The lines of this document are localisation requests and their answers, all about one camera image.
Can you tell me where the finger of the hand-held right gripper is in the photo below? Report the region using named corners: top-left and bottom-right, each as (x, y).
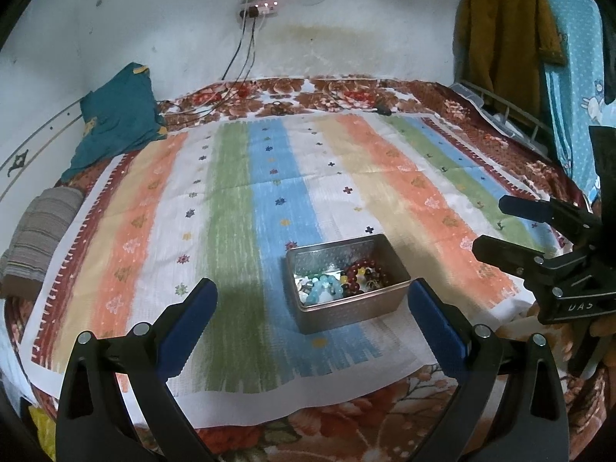
top-left (472, 235), bottom-right (554, 290)
top-left (499, 195), bottom-right (602, 246)

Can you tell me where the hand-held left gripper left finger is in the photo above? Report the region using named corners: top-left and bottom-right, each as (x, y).
top-left (55, 278), bottom-right (218, 462)

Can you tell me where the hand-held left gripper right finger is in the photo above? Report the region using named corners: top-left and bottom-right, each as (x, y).
top-left (407, 278), bottom-right (569, 462)

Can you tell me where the yellow and brown bead bracelet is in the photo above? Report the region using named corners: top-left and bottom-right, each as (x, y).
top-left (339, 267), bottom-right (392, 294)

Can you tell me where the metal tin box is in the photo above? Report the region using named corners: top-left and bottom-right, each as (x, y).
top-left (285, 233), bottom-right (412, 334)

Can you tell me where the dark red bead bracelet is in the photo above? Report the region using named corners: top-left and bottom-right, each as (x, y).
top-left (343, 259), bottom-right (386, 295)

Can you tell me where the aqua bead bracelet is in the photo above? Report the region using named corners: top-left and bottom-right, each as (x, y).
top-left (302, 274), bottom-right (343, 306)

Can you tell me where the pale stone charm bracelet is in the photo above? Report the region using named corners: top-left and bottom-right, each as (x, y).
top-left (298, 274), bottom-right (333, 300)

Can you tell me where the pastel striped cloth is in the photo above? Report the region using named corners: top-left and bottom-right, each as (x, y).
top-left (22, 113), bottom-right (566, 429)

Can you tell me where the blue dotted hanging cloth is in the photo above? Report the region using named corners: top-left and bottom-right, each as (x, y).
top-left (532, 0), bottom-right (607, 203)

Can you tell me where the grey striped folded cloth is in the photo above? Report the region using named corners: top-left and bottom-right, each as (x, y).
top-left (0, 187), bottom-right (85, 282)

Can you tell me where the yellow cloth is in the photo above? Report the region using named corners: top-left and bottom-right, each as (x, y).
top-left (26, 404), bottom-right (57, 459)

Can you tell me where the mustard brown hanging coat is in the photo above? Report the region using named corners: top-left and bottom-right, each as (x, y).
top-left (455, 0), bottom-right (569, 107)

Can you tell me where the teal cloth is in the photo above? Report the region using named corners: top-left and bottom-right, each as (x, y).
top-left (60, 62), bottom-right (168, 184)

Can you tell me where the white power strip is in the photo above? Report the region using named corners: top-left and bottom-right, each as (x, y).
top-left (237, 0), bottom-right (281, 19)

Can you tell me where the metal bed rail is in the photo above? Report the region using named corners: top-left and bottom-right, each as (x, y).
top-left (450, 81), bottom-right (561, 155)

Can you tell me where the dark cable coil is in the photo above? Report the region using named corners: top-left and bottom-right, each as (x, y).
top-left (262, 99), bottom-right (295, 117)

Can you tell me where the black cable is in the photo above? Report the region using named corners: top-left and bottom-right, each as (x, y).
top-left (236, 15), bottom-right (259, 88)
top-left (220, 15), bottom-right (247, 82)

